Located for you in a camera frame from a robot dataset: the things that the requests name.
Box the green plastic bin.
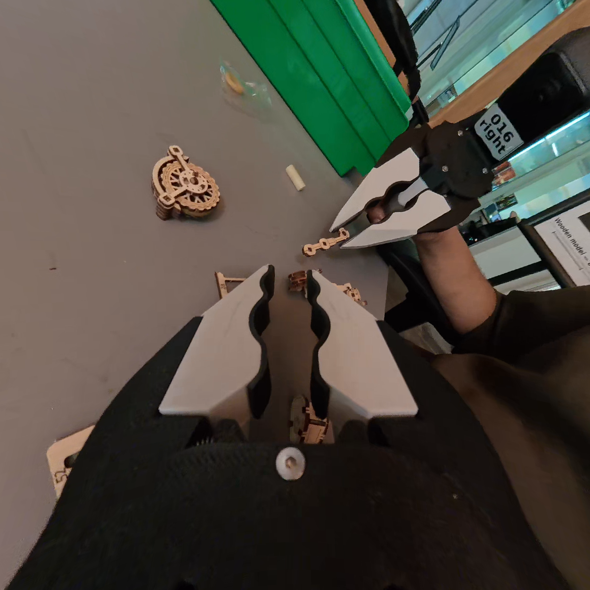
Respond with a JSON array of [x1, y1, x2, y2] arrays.
[[210, 0, 412, 177]]

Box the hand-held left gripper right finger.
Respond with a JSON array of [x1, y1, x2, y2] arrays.
[[305, 269, 419, 432]]

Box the white framed sign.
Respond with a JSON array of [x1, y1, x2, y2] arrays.
[[520, 202, 590, 289]]

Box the glass display cabinet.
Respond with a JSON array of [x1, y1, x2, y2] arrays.
[[417, 0, 590, 282]]

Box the plywood parts sheet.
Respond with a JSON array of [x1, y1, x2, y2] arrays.
[[45, 424, 96, 499]]

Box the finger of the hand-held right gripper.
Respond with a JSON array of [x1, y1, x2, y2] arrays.
[[340, 189, 452, 250], [329, 148, 421, 233]]

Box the grey desk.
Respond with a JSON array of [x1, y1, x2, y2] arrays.
[[0, 0, 393, 508]]

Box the wooden link piece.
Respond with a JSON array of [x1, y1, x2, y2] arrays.
[[301, 228, 350, 258]]

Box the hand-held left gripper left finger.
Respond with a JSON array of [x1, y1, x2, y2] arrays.
[[159, 265, 276, 432]]

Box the person's brown clothing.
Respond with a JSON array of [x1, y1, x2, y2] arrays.
[[400, 285, 590, 590]]

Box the clear plastic bag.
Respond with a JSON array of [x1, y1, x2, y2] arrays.
[[218, 59, 273, 112]]

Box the wooden frame piece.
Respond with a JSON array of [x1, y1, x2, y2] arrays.
[[214, 271, 252, 301]]

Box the person's right forearm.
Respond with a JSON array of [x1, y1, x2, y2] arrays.
[[414, 226, 502, 336]]

